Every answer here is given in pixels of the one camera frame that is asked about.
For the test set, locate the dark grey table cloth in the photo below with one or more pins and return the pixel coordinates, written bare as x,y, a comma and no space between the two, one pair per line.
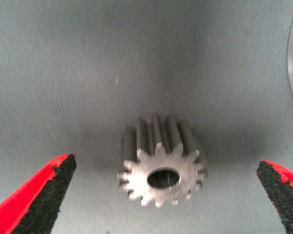
112,61

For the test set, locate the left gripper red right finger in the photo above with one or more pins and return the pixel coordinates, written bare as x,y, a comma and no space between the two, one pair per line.
288,202

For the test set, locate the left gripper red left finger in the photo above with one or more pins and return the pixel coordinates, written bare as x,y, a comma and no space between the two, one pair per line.
27,202

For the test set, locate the steel spur gear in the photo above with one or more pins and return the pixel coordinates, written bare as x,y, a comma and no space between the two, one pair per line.
141,170

